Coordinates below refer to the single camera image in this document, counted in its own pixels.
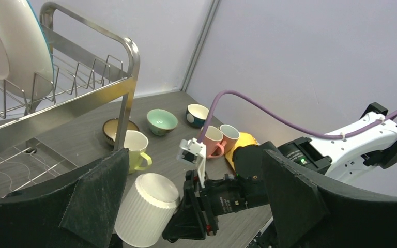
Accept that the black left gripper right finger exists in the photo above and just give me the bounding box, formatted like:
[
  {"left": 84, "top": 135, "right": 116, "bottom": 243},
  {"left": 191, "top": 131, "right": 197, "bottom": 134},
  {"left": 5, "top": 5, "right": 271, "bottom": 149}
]
[{"left": 262, "top": 150, "right": 397, "bottom": 247}]

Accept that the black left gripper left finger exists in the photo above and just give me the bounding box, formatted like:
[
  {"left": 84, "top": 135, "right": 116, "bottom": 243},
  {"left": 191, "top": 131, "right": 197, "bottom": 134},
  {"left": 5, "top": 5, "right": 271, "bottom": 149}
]
[{"left": 0, "top": 148, "right": 129, "bottom": 247}]

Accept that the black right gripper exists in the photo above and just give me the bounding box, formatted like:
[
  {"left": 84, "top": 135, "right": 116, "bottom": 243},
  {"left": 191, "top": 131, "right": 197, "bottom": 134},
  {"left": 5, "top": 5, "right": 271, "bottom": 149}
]
[{"left": 162, "top": 170, "right": 269, "bottom": 241}]

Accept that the white ribbed mug black handle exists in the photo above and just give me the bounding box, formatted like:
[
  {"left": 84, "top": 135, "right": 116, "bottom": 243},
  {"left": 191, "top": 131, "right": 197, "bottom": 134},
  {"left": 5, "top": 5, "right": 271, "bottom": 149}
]
[{"left": 114, "top": 173, "right": 180, "bottom": 247}]

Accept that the light green mug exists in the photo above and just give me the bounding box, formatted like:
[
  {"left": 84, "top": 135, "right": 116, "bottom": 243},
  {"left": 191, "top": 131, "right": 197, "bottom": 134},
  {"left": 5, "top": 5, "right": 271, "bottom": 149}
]
[{"left": 124, "top": 130, "right": 152, "bottom": 174}]

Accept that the watermelon pattern plate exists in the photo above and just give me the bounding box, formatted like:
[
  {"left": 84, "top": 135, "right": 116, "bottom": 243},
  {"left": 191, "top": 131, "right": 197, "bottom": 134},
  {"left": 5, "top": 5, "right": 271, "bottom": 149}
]
[{"left": 0, "top": 1, "right": 54, "bottom": 100}]

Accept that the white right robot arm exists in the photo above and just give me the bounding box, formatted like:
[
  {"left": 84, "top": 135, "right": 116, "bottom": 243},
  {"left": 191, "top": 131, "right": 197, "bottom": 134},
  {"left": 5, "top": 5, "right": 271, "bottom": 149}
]
[{"left": 162, "top": 102, "right": 397, "bottom": 243}]

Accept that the metal dish rack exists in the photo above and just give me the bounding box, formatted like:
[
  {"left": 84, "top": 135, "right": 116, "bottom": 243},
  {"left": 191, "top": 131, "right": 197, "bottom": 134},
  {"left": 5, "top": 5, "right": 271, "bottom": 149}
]
[{"left": 0, "top": 1, "right": 140, "bottom": 198}]

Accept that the brown bowl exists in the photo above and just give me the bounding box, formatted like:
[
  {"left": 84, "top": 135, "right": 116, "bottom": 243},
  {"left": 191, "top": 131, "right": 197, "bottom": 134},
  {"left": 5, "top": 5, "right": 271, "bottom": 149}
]
[{"left": 102, "top": 118, "right": 140, "bottom": 146}]

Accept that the yellow cartoon cloth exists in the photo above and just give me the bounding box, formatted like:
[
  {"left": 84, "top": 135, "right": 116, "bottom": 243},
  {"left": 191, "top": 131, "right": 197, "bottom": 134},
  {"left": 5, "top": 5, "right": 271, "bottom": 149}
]
[{"left": 224, "top": 132, "right": 259, "bottom": 172}]

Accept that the mint green bowl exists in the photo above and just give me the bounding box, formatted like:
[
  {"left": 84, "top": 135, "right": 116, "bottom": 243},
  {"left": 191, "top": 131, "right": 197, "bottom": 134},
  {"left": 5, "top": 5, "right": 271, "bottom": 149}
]
[{"left": 146, "top": 109, "right": 178, "bottom": 136}]

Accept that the dark blue bowl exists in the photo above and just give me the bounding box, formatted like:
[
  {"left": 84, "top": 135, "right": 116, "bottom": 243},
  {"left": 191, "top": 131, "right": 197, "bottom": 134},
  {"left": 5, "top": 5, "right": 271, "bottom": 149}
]
[{"left": 185, "top": 103, "right": 209, "bottom": 128}]

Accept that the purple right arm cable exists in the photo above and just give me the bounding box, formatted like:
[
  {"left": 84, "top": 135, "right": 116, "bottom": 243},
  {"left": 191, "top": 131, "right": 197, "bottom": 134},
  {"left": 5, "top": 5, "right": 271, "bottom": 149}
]
[{"left": 197, "top": 90, "right": 397, "bottom": 144}]

